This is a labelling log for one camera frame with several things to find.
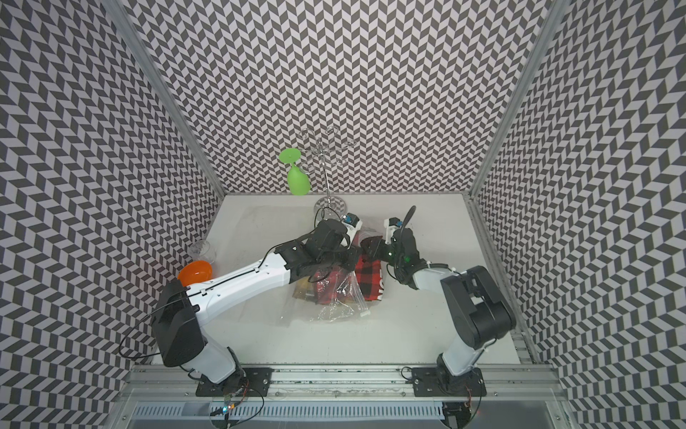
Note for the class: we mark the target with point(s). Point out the metal glass holder stand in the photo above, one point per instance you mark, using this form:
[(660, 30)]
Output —
[(323, 151)]

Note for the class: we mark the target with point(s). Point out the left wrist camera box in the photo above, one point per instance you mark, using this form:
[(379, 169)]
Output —
[(353, 224)]

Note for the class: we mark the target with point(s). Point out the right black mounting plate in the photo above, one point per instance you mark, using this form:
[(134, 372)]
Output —
[(433, 382)]

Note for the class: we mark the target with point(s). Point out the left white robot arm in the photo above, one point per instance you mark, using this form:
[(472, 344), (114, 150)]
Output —
[(181, 314)]

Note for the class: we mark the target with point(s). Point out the red plaid shirt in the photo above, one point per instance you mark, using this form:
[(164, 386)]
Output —
[(369, 280)]

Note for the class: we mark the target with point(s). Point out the black mounting plate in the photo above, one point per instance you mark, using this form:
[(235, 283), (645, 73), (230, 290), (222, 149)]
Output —
[(433, 382), (253, 381)]

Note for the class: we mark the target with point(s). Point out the clear plastic cup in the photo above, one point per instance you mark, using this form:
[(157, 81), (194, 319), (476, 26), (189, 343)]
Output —
[(202, 251)]

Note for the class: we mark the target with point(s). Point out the green plastic wine glass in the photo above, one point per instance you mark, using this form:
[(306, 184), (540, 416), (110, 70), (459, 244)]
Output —
[(298, 181)]

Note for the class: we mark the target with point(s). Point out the clear plastic vacuum bag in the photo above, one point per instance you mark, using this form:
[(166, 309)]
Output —
[(334, 295)]

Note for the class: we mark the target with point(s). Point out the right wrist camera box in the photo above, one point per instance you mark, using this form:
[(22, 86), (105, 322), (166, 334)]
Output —
[(391, 225)]

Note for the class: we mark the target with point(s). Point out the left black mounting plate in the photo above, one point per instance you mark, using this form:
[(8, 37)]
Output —
[(253, 381)]

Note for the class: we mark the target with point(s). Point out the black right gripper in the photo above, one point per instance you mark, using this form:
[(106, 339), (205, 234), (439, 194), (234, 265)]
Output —
[(376, 245)]

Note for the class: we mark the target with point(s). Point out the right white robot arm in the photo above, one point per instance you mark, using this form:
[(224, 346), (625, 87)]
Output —
[(479, 311)]

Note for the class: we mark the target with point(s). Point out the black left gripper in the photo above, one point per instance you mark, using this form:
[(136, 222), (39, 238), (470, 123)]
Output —
[(354, 256)]

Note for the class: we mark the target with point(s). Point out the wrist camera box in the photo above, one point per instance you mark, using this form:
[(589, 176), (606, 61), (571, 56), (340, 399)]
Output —
[(353, 224), (391, 225)]

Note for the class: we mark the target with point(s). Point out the yellow plaid shirt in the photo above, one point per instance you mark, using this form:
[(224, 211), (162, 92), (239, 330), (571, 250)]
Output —
[(307, 289)]

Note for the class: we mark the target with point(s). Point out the orange plastic bowl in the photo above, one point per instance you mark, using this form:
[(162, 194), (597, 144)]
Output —
[(196, 272)]

